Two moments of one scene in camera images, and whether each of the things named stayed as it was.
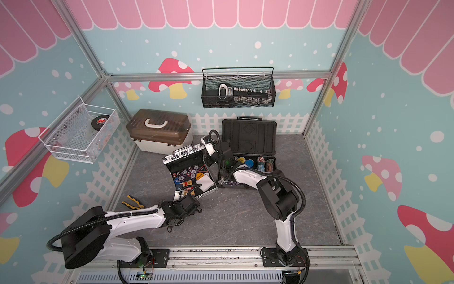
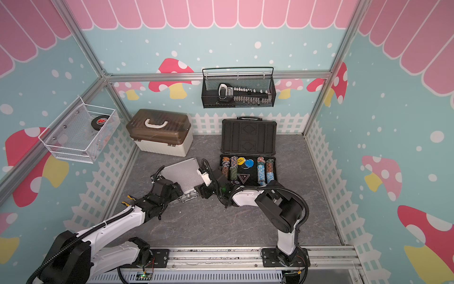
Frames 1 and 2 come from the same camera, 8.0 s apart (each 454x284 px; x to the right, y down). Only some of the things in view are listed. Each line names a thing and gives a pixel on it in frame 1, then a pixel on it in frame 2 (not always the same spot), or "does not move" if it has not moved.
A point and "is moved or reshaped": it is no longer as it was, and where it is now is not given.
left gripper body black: (181, 221) → (173, 196)
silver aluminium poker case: (189, 171) is moved or reshaped
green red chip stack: (269, 165) does not move
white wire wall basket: (71, 136) does not move
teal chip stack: (260, 165) does not move
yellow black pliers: (140, 206) does not move
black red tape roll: (99, 121) does not move
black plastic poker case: (253, 142) does not move
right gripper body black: (214, 158) → (207, 191)
